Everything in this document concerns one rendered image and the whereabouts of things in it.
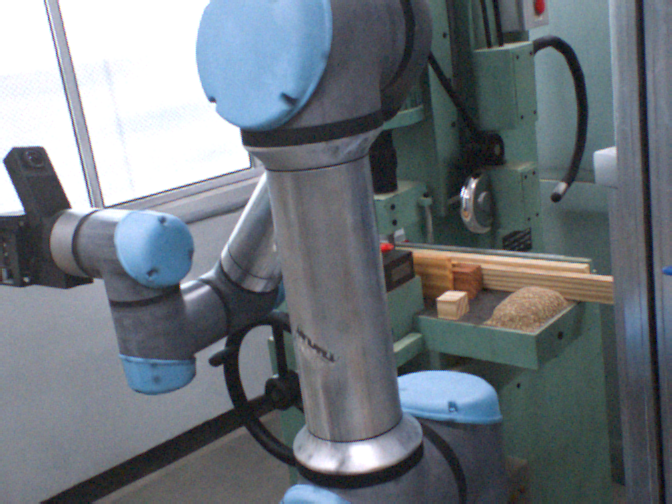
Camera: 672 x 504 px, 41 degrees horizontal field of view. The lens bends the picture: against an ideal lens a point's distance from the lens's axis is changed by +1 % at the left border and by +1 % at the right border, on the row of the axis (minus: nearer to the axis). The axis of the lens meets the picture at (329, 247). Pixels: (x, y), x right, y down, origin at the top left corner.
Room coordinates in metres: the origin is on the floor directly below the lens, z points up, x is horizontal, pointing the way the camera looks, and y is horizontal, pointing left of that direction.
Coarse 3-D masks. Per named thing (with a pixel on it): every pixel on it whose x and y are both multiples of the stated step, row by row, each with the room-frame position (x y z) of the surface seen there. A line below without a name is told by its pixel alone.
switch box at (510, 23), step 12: (504, 0) 1.74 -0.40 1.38; (516, 0) 1.72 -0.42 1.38; (528, 0) 1.72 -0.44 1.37; (504, 12) 1.74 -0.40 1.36; (516, 12) 1.72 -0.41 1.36; (528, 12) 1.72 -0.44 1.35; (504, 24) 1.74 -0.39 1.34; (516, 24) 1.72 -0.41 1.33; (528, 24) 1.72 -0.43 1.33; (540, 24) 1.75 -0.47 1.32
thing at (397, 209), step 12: (408, 180) 1.69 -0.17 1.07; (384, 192) 1.62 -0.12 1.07; (396, 192) 1.61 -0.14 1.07; (408, 192) 1.62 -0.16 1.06; (420, 192) 1.65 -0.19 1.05; (384, 204) 1.57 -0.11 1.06; (396, 204) 1.59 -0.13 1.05; (408, 204) 1.62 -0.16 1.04; (384, 216) 1.57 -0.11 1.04; (396, 216) 1.59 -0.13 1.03; (408, 216) 1.62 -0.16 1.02; (420, 216) 1.64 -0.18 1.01; (384, 228) 1.57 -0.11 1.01; (396, 228) 1.59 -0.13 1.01
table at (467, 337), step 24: (288, 312) 1.60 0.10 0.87; (432, 312) 1.40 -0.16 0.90; (480, 312) 1.37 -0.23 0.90; (576, 312) 1.35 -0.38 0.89; (408, 336) 1.38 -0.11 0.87; (432, 336) 1.38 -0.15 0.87; (456, 336) 1.34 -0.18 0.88; (480, 336) 1.31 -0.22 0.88; (504, 336) 1.28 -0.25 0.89; (528, 336) 1.25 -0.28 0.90; (552, 336) 1.28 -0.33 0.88; (576, 336) 1.34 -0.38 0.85; (504, 360) 1.29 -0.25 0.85; (528, 360) 1.26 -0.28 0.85
